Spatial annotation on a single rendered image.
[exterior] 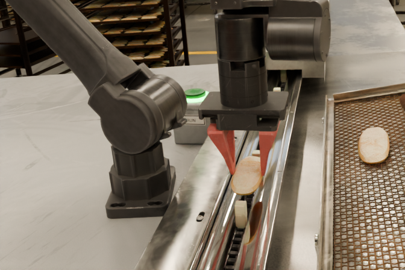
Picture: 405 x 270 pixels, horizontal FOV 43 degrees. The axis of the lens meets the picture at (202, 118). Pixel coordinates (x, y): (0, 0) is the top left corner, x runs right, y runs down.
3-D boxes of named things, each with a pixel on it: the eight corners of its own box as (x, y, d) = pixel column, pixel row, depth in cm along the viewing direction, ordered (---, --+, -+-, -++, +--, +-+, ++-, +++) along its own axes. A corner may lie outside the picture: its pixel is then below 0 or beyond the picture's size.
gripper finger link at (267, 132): (278, 187, 62) (275, 115, 58) (220, 185, 63) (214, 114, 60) (284, 162, 68) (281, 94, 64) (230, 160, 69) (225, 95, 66)
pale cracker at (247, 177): (240, 158, 71) (240, 150, 70) (267, 159, 70) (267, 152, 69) (226, 195, 62) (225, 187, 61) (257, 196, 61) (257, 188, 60)
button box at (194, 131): (186, 143, 98) (180, 88, 94) (226, 144, 96) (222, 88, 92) (174, 163, 91) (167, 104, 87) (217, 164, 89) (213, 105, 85)
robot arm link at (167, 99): (134, 142, 76) (114, 158, 71) (125, 76, 72) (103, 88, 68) (190, 149, 72) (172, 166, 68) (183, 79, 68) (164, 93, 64)
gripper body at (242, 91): (284, 125, 58) (282, 62, 56) (197, 123, 61) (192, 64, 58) (289, 105, 64) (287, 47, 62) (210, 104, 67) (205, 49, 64)
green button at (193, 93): (187, 96, 92) (185, 87, 92) (208, 96, 91) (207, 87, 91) (181, 103, 89) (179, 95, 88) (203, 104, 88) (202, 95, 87)
